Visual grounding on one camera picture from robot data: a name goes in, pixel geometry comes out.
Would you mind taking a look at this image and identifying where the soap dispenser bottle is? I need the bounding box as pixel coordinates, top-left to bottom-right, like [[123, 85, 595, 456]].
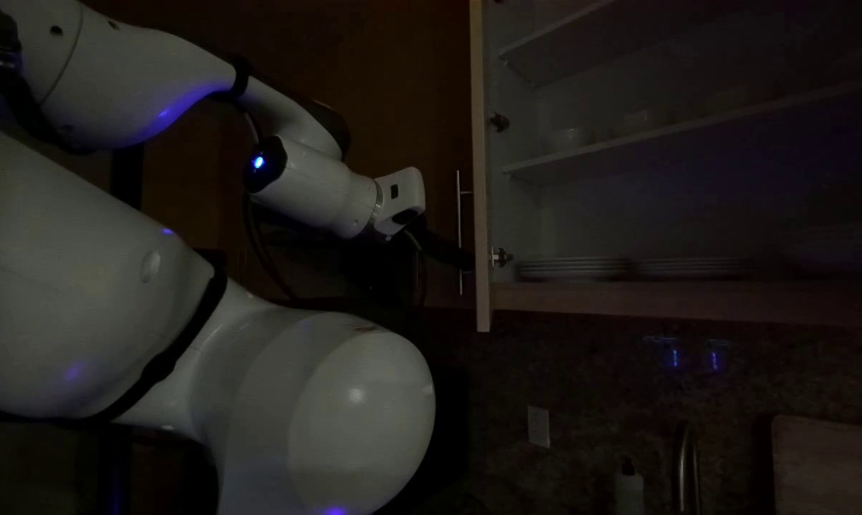
[[614, 456, 648, 515]]

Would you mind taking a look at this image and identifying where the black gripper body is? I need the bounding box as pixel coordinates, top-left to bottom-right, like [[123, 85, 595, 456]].
[[389, 203, 457, 267]]

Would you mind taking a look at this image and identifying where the pale cutting board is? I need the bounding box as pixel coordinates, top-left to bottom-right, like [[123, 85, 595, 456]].
[[770, 413, 862, 515]]

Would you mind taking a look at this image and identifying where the metal bar door handle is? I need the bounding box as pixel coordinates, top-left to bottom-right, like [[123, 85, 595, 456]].
[[454, 167, 474, 297]]

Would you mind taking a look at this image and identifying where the plain wooden cabinet door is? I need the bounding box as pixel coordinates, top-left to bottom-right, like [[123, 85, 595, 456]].
[[74, 0, 475, 317]]

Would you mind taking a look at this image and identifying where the wooden cabinet door with handle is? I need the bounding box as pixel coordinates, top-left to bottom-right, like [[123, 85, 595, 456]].
[[464, 0, 498, 336]]

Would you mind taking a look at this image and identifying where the white wall outlet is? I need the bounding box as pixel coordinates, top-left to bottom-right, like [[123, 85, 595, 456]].
[[528, 406, 557, 453]]

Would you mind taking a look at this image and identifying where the curved metal faucet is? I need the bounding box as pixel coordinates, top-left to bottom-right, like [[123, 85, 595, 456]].
[[674, 419, 704, 515]]

